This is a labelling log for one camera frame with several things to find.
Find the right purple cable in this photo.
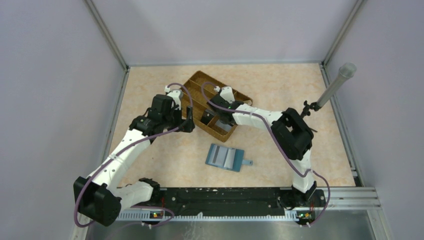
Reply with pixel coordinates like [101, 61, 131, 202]
[200, 81, 331, 228]

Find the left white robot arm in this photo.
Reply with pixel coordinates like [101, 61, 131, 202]
[73, 90, 195, 228]

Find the black card in tray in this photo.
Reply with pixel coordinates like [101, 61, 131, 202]
[200, 109, 215, 126]

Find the grey striped card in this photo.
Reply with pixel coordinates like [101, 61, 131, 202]
[211, 145, 227, 167]

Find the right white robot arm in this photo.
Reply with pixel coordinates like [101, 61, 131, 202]
[207, 93, 317, 206]

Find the grey microphone on tripod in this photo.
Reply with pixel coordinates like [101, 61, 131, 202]
[300, 62, 357, 118]

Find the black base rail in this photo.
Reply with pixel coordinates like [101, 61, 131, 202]
[135, 187, 328, 225]

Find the woven brown divided tray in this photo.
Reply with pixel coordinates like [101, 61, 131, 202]
[181, 70, 253, 143]

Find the blue card holder wallet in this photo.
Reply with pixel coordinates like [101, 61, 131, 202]
[205, 143, 254, 172]

